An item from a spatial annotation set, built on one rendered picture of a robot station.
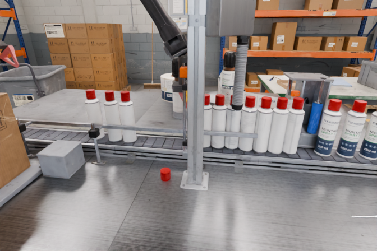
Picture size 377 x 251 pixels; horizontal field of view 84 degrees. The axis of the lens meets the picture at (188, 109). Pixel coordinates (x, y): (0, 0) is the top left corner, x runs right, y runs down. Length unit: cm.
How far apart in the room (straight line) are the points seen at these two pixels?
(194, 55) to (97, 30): 362
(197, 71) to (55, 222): 54
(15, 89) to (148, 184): 258
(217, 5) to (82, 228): 64
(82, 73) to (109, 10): 190
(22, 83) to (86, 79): 151
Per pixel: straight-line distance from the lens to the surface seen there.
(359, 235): 73
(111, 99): 84
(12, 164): 89
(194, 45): 56
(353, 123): 88
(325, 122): 85
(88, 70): 429
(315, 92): 97
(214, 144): 81
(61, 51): 445
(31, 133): 114
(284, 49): 452
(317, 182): 85
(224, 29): 55
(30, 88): 307
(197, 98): 59
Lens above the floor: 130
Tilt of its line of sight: 21 degrees down
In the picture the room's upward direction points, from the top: straight up
